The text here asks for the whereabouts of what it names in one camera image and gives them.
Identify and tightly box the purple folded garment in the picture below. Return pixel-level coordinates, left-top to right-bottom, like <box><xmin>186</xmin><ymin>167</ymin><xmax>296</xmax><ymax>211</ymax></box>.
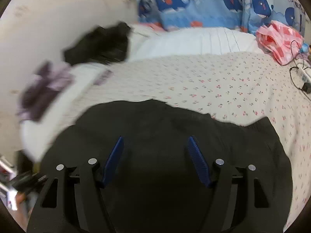
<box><xmin>17</xmin><ymin>61</ymin><xmax>74</xmax><ymax>122</ymax></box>

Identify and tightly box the white power strip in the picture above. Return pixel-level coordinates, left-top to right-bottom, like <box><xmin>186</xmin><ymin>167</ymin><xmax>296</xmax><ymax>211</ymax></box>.
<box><xmin>297</xmin><ymin>67</ymin><xmax>311</xmax><ymax>84</ymax></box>

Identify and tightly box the black garment on pillow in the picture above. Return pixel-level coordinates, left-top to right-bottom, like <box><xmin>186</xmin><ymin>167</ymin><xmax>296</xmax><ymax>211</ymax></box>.
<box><xmin>63</xmin><ymin>22</ymin><xmax>131</xmax><ymax>66</ymax></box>

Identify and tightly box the white cherry print bedsheet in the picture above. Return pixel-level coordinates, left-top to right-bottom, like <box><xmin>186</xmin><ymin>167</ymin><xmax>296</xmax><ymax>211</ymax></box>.
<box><xmin>60</xmin><ymin>52</ymin><xmax>310</xmax><ymax>226</ymax></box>

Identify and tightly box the black puffer jacket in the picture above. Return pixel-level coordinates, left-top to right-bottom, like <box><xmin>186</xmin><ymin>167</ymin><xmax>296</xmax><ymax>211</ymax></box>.
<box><xmin>41</xmin><ymin>100</ymin><xmax>293</xmax><ymax>232</ymax></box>

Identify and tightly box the blue whale print curtain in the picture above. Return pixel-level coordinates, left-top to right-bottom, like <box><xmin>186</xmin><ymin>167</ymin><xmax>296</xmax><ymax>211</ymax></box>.
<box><xmin>138</xmin><ymin>0</ymin><xmax>306</xmax><ymax>35</ymax></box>

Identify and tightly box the white folded garment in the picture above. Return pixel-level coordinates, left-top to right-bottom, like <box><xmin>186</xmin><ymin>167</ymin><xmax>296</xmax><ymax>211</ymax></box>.
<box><xmin>20</xmin><ymin>63</ymin><xmax>111</xmax><ymax>162</ymax></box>

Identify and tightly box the white pillow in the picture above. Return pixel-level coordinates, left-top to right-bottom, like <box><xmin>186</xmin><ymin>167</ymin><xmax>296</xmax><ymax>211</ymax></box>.
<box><xmin>127</xmin><ymin>24</ymin><xmax>265</xmax><ymax>61</ymax></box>

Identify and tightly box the black cable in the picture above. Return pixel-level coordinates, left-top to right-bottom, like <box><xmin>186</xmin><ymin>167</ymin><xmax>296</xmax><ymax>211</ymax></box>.
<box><xmin>289</xmin><ymin>39</ymin><xmax>311</xmax><ymax>94</ymax></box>

